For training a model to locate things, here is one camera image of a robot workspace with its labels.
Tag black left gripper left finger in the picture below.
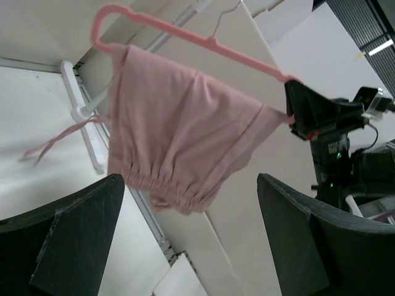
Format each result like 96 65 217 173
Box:
1 174 125 295

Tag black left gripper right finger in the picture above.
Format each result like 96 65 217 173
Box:
257 174 394 295

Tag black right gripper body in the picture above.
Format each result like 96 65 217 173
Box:
291 99 368 209

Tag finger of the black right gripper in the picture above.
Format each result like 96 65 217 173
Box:
285 80 339 136

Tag pink trousers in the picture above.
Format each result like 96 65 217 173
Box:
18 44 289 214

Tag pink clothes hanger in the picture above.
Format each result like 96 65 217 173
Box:
92 0 303 124

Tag white clothes rack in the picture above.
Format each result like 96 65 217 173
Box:
60 0 212 175

